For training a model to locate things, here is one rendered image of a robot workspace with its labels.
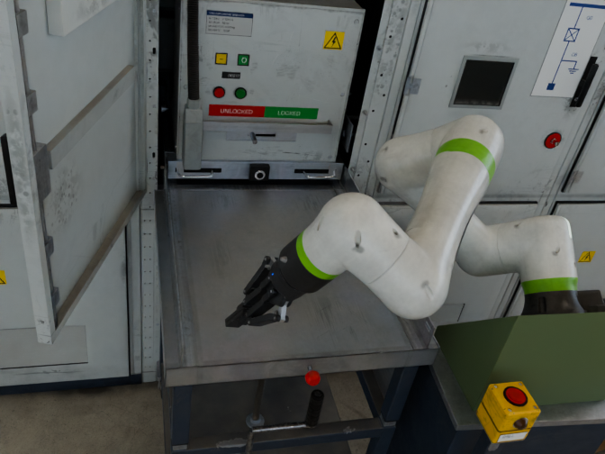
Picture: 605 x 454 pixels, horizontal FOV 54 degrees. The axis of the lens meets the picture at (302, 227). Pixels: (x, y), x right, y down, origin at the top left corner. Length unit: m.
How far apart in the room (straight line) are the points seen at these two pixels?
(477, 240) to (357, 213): 0.71
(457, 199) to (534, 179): 1.15
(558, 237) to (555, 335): 0.27
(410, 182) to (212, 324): 0.54
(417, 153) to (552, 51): 0.80
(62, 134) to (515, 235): 1.05
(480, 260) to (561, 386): 0.35
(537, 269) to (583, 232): 0.98
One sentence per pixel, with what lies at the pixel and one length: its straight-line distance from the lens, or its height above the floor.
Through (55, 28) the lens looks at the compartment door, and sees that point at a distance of 1.17.
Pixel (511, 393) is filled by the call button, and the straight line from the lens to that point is 1.34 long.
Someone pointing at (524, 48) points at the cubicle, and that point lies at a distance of 1.91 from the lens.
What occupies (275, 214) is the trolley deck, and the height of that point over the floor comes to 0.85.
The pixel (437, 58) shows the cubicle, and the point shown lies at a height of 1.30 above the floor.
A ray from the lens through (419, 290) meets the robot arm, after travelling 0.90.
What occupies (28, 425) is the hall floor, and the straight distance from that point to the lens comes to 2.31.
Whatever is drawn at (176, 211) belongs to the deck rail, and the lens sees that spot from 1.71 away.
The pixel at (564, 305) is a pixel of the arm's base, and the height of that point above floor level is 0.97.
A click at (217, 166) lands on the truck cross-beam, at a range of 1.81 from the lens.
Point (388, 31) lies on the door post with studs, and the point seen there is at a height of 1.35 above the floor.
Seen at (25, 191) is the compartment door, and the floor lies 1.21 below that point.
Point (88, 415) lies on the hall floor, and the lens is 2.30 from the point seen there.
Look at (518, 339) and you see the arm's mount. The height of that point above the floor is 0.98.
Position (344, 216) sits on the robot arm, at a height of 1.35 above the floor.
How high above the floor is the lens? 1.82
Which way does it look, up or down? 35 degrees down
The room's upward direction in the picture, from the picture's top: 10 degrees clockwise
